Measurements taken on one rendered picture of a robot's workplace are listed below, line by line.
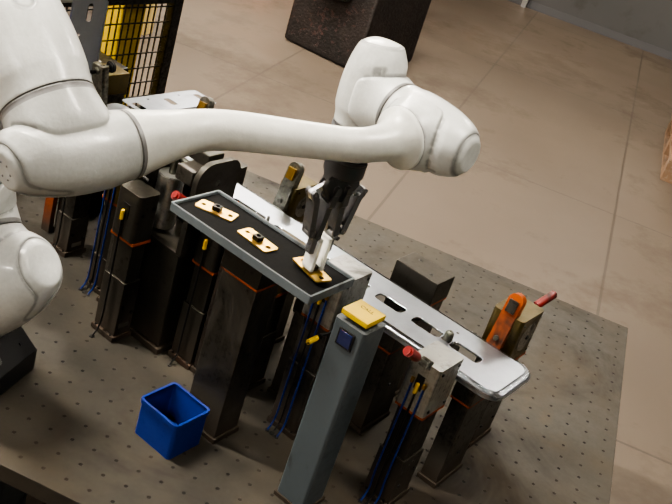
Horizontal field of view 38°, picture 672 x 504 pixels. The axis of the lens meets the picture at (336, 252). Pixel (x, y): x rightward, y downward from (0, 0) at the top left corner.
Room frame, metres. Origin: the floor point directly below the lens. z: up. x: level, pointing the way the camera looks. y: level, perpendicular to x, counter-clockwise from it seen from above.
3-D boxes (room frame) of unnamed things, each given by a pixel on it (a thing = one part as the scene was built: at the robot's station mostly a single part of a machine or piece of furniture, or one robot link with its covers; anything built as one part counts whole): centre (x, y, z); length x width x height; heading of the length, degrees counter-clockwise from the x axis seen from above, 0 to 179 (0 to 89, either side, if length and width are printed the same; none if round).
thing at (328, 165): (1.60, 0.03, 1.36); 0.08 x 0.07 x 0.09; 136
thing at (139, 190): (1.85, 0.45, 0.89); 0.09 x 0.08 x 0.38; 150
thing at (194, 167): (1.93, 0.37, 0.95); 0.18 x 0.13 x 0.49; 60
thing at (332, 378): (1.53, -0.08, 0.92); 0.08 x 0.08 x 0.44; 60
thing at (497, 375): (2.06, 0.16, 1.00); 1.38 x 0.22 x 0.02; 60
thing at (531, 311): (1.94, -0.43, 0.88); 0.14 x 0.09 x 0.36; 150
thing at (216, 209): (1.72, 0.25, 1.17); 0.08 x 0.04 x 0.01; 77
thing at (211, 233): (1.65, 0.14, 1.16); 0.37 x 0.14 x 0.02; 60
